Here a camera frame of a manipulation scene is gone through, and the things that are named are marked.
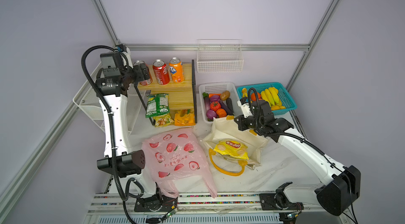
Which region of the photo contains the red cola can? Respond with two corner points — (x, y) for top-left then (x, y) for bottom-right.
(134, 60), (153, 86)
(153, 59), (170, 85)

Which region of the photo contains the white canvas tote bag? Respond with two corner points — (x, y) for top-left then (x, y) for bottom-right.
(203, 116), (269, 177)

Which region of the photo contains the orange toy pumpkin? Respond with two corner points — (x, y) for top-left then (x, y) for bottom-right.
(216, 108), (227, 118)

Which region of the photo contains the yellow potato chips bag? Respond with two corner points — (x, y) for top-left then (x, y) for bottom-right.
(214, 139), (249, 160)

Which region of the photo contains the pink plastic grocery bag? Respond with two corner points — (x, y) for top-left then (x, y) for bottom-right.
(142, 128), (217, 198)

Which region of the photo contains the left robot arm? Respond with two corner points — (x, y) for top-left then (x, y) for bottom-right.
(81, 44), (177, 212)

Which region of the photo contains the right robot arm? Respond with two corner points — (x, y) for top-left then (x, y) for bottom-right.
(234, 88), (361, 216)

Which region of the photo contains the dark purple eggplant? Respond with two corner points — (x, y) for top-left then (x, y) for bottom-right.
(219, 100), (234, 115)

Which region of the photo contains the dark green cucumber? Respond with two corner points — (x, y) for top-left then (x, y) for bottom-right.
(226, 98), (234, 113)

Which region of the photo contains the yellow banana left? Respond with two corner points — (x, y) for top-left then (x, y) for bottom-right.
(242, 88), (248, 98)

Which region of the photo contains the brown potato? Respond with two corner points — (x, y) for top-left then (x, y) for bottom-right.
(220, 91), (231, 101)

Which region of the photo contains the purple onion front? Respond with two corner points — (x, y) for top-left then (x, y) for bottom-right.
(206, 109), (218, 121)

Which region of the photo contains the purple onion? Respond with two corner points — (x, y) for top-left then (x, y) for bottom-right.
(209, 94), (220, 103)
(206, 109), (218, 121)

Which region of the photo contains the red toy tomato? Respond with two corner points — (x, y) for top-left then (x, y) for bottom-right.
(210, 101), (221, 112)

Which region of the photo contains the green snack bag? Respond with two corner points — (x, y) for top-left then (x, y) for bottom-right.
(146, 93), (170, 118)

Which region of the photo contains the orange soda can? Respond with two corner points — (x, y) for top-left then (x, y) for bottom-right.
(169, 58), (185, 83)

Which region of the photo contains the purple onion back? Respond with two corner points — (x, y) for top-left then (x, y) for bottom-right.
(209, 94), (220, 103)

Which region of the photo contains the yellow banana bunch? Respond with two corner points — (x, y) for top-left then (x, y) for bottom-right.
(261, 87), (284, 110)

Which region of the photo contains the orange carrot back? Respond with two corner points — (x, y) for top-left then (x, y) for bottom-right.
(208, 93), (220, 98)

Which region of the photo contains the white plastic vegetable basket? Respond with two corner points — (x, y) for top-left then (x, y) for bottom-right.
(198, 82), (243, 124)

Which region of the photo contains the light purple eggplant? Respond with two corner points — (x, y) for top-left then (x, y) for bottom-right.
(202, 92), (211, 112)

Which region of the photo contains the teal plastic fruit basket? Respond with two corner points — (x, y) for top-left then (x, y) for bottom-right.
(236, 82), (297, 115)

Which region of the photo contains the yellow corn chips bag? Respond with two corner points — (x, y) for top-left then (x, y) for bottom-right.
(154, 113), (174, 128)

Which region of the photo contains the orange mango gummy bag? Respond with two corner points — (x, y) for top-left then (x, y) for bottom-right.
(174, 109), (196, 127)

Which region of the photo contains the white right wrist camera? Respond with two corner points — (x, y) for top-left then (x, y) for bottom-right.
(237, 97), (253, 118)

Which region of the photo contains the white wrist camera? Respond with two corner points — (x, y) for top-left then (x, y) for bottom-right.
(115, 44), (130, 56)
(237, 97), (253, 118)

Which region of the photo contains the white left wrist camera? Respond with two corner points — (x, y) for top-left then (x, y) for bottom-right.
(115, 44), (130, 56)

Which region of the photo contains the black frame wooden shelf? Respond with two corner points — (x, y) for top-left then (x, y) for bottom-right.
(135, 61), (197, 115)

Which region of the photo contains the white mesh wall rack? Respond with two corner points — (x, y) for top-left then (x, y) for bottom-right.
(73, 80), (146, 134)

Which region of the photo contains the white wire wall basket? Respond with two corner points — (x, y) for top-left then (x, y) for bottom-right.
(197, 39), (244, 73)

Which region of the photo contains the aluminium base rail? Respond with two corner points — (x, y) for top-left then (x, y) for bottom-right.
(84, 192), (355, 224)

